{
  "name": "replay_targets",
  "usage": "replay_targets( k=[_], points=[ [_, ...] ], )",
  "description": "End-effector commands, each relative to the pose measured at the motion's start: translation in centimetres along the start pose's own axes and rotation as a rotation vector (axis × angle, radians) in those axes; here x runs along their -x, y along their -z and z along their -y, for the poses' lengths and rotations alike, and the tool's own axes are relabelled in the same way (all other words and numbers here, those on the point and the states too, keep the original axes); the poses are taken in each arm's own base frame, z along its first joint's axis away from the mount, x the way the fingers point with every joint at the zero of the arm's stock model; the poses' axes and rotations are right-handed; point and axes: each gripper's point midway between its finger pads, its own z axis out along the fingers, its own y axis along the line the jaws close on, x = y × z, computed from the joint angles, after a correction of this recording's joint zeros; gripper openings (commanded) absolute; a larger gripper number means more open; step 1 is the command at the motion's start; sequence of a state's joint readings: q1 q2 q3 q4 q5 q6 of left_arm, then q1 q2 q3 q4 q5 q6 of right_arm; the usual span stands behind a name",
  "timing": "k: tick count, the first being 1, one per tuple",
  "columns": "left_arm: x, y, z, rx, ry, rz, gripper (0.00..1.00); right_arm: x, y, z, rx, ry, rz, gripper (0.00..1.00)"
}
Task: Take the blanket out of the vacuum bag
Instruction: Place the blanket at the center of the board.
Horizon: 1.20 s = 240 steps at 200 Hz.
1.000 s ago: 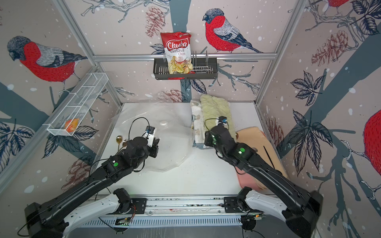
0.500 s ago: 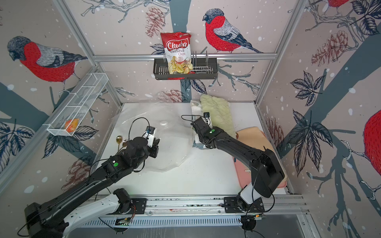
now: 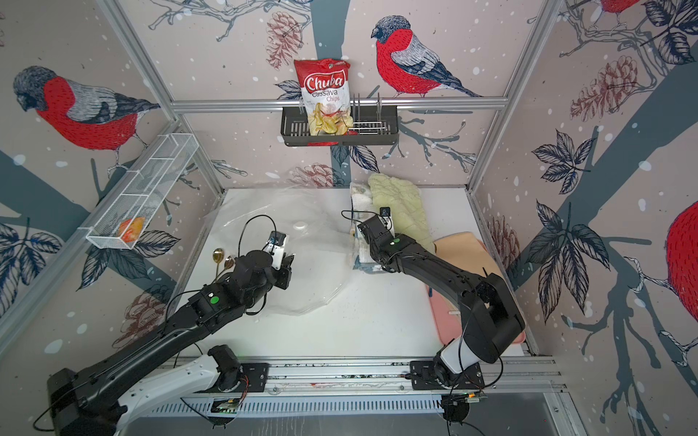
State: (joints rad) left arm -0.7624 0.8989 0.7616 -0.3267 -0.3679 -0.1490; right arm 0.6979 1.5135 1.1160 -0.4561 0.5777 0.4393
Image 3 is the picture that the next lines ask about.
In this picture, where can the orange item in basket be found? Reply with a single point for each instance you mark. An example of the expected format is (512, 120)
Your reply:
(130, 230)

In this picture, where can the red Chuba chips bag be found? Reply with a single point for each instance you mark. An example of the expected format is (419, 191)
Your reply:
(326, 96)

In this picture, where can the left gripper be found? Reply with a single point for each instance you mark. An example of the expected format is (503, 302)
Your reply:
(286, 272)

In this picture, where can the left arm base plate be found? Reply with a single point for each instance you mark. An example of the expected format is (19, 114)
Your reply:
(253, 376)

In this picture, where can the black wall shelf basket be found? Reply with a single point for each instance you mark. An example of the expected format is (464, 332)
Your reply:
(362, 125)

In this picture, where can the teal bear blanket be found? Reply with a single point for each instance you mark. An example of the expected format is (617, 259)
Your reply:
(368, 268)

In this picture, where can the clear plastic vacuum bag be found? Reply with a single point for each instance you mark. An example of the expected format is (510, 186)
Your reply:
(322, 248)

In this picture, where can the beige pink cutting board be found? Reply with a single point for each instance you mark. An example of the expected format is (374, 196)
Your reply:
(466, 252)

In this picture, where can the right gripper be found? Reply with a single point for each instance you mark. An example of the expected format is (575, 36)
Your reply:
(396, 238)

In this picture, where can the copper spoon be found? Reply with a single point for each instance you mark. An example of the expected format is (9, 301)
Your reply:
(229, 263)

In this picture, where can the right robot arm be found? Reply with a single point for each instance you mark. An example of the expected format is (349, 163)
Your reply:
(490, 317)

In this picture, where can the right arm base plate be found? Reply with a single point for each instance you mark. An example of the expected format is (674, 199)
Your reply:
(425, 376)

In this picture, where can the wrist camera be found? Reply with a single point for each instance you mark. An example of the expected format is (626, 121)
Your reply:
(385, 214)
(275, 246)

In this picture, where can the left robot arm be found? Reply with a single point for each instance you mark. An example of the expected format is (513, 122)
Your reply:
(102, 398)

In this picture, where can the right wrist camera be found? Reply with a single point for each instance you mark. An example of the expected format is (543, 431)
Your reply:
(385, 214)

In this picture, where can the pale green fleece blanket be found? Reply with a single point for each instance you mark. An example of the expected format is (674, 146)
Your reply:
(407, 208)

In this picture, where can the gold spoon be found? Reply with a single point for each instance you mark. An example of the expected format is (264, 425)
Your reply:
(218, 258)

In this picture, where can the white mesh wall basket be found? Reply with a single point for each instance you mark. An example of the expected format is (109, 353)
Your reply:
(146, 188)

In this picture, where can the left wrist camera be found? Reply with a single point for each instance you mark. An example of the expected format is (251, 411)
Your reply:
(275, 246)

